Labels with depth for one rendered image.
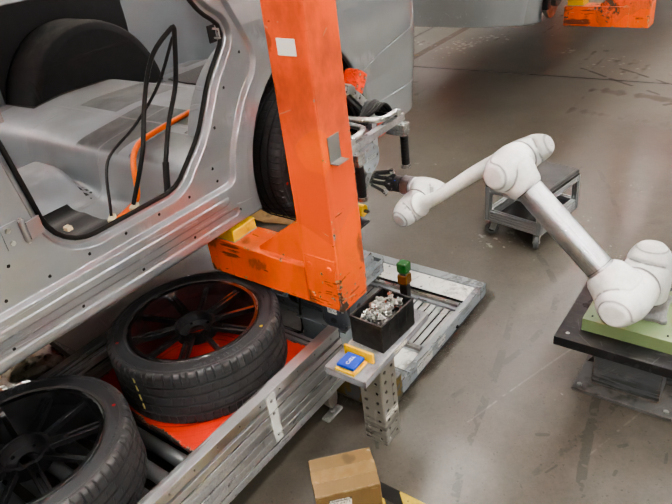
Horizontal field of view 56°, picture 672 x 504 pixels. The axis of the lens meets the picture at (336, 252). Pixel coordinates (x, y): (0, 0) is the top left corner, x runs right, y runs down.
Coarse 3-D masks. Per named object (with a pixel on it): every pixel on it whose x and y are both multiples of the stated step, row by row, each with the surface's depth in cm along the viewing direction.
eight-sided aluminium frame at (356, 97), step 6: (348, 84) 268; (348, 90) 267; (354, 90) 270; (348, 96) 275; (354, 96) 272; (360, 96) 275; (354, 102) 280; (360, 102) 276; (360, 108) 285; (366, 126) 293; (372, 126) 288; (366, 132) 293; (366, 174) 294; (366, 180) 294; (366, 186) 295
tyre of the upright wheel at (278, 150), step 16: (272, 80) 268; (272, 96) 260; (272, 112) 256; (256, 128) 259; (272, 128) 254; (256, 144) 259; (272, 144) 254; (256, 160) 261; (272, 160) 255; (256, 176) 264; (272, 176) 259; (288, 176) 261; (272, 192) 265; (288, 192) 264; (272, 208) 276; (288, 208) 268
